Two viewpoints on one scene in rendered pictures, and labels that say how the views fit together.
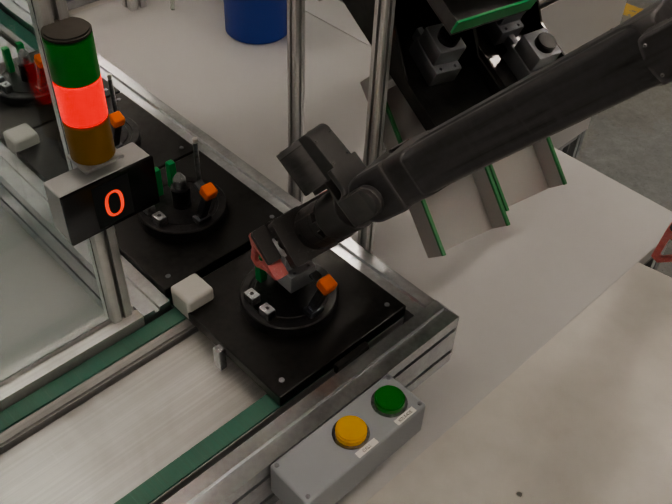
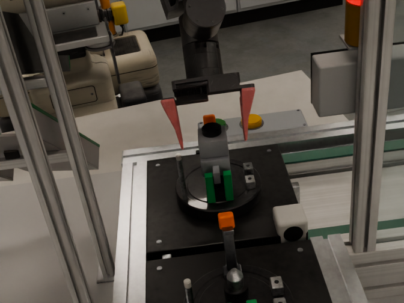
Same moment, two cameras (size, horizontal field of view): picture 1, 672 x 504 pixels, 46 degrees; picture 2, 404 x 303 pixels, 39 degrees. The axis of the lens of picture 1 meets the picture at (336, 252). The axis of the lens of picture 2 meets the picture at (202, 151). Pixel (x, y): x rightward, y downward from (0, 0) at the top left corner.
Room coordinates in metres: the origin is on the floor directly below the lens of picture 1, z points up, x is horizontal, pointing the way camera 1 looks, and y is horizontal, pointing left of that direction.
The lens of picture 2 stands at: (1.31, 0.58, 1.55)
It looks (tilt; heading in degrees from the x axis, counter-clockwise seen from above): 34 degrees down; 225
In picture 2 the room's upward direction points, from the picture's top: 7 degrees counter-clockwise
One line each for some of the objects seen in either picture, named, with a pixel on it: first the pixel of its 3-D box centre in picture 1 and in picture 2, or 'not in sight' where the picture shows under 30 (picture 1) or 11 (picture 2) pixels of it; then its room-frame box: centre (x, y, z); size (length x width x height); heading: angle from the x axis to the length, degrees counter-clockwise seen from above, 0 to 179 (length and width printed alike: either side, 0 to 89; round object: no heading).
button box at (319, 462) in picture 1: (349, 446); (252, 136); (0.57, -0.03, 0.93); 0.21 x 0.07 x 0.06; 136
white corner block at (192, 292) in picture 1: (192, 296); (290, 223); (0.78, 0.20, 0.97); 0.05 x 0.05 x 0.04; 46
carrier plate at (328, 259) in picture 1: (288, 305); (219, 196); (0.78, 0.06, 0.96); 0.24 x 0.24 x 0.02; 46
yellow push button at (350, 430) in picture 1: (350, 432); (251, 122); (0.57, -0.03, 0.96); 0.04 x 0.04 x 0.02
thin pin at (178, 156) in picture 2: not in sight; (181, 177); (0.84, 0.05, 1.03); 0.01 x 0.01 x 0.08
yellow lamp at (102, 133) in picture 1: (89, 134); (367, 19); (0.72, 0.28, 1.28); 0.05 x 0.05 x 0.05
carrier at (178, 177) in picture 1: (180, 192); (236, 293); (0.96, 0.25, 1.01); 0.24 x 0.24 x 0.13; 46
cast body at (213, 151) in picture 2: (284, 252); (213, 149); (0.78, 0.07, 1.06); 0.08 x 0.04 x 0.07; 43
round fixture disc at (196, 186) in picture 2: (288, 296); (218, 187); (0.78, 0.06, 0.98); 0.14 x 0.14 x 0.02
